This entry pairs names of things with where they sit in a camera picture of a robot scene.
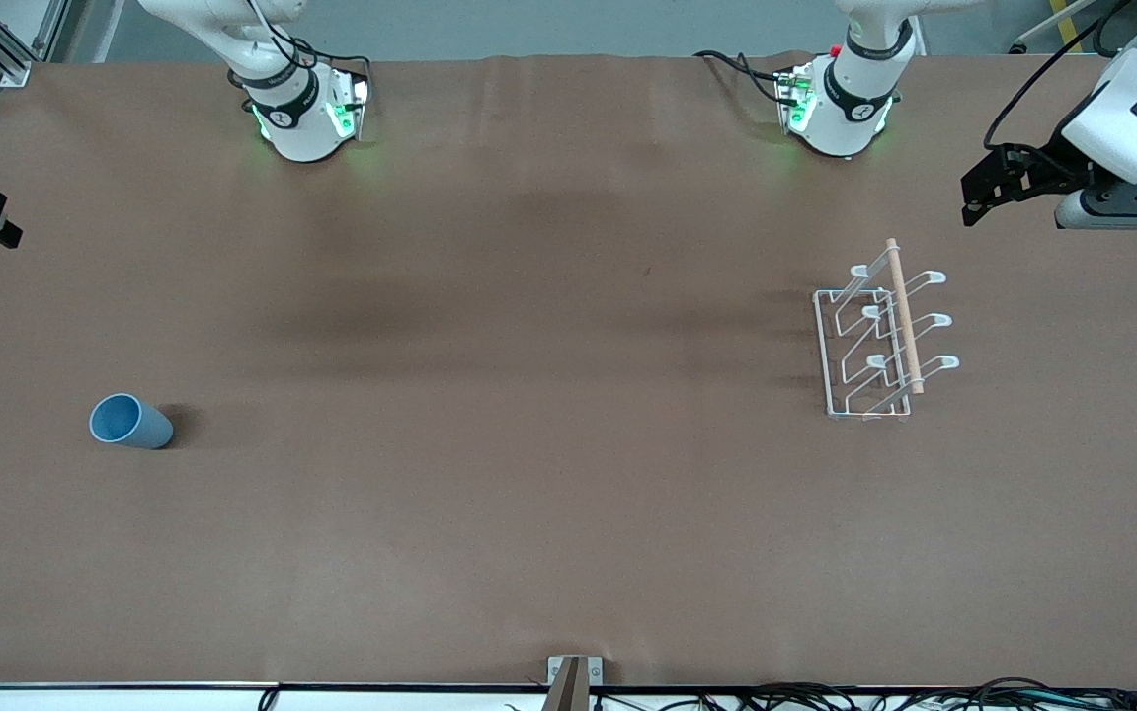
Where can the metal bracket with wooden post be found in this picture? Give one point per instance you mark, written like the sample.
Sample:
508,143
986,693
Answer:
568,681

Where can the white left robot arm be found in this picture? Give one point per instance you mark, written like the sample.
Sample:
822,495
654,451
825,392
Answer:
1136,109

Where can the blue plastic cup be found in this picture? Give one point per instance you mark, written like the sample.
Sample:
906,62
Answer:
128,423

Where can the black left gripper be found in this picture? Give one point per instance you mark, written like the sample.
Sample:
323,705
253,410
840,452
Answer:
1050,165

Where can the aluminium frame extrusion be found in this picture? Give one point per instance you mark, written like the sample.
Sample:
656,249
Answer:
10,67

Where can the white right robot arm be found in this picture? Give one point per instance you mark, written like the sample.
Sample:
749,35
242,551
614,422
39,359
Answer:
296,128

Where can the brown table cover sheet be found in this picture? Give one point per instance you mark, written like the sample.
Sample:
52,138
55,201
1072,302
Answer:
528,444

